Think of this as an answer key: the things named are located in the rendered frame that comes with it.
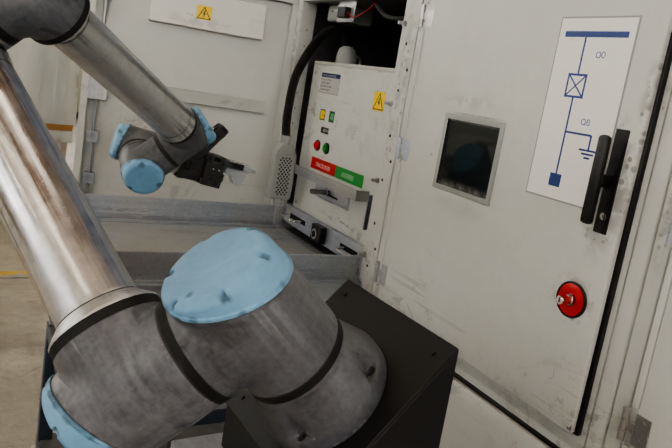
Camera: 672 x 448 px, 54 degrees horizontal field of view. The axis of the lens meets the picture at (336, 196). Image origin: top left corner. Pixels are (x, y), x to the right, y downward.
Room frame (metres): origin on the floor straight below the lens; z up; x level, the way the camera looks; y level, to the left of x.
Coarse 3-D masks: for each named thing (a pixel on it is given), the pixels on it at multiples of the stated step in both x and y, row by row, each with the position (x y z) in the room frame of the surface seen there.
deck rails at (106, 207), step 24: (120, 216) 1.86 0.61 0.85; (144, 216) 1.89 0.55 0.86; (168, 216) 1.93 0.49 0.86; (192, 216) 1.96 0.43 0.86; (216, 216) 2.00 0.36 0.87; (240, 216) 2.04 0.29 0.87; (264, 216) 2.08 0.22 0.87; (144, 264) 1.35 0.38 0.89; (168, 264) 1.38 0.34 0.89; (312, 264) 1.55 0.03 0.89; (336, 264) 1.59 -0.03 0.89
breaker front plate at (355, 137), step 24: (336, 72) 1.96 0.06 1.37; (360, 72) 1.84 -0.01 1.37; (384, 72) 1.73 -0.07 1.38; (312, 96) 2.08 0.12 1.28; (336, 96) 1.94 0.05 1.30; (360, 96) 1.82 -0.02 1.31; (312, 120) 2.05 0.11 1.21; (336, 120) 1.92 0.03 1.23; (360, 120) 1.80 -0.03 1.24; (384, 120) 1.70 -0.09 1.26; (312, 144) 2.03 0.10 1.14; (336, 144) 1.90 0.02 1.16; (360, 144) 1.79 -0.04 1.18; (312, 168) 2.01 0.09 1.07; (360, 168) 1.77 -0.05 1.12; (336, 192) 1.86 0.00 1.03; (336, 216) 1.84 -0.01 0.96; (360, 216) 1.73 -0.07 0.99; (360, 240) 1.71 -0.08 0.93
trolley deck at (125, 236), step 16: (112, 224) 1.78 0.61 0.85; (128, 224) 1.81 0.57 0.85; (144, 224) 1.84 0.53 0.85; (160, 224) 1.87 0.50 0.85; (176, 224) 1.90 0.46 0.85; (192, 224) 1.93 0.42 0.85; (112, 240) 1.63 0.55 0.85; (128, 240) 1.65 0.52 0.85; (144, 240) 1.67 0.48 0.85; (160, 240) 1.70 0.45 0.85; (176, 240) 1.73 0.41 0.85; (192, 240) 1.75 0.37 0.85; (288, 240) 1.93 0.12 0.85; (144, 288) 1.32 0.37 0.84; (160, 288) 1.34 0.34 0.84; (320, 288) 1.53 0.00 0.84; (336, 288) 1.56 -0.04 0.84
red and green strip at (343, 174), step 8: (312, 160) 2.02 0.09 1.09; (320, 160) 1.97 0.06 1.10; (320, 168) 1.96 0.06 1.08; (328, 168) 1.92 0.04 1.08; (336, 168) 1.88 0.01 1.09; (344, 168) 1.84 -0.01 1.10; (336, 176) 1.87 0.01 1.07; (344, 176) 1.83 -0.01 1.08; (352, 176) 1.80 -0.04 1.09; (360, 176) 1.76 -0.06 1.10; (352, 184) 1.79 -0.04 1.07; (360, 184) 1.75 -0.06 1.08
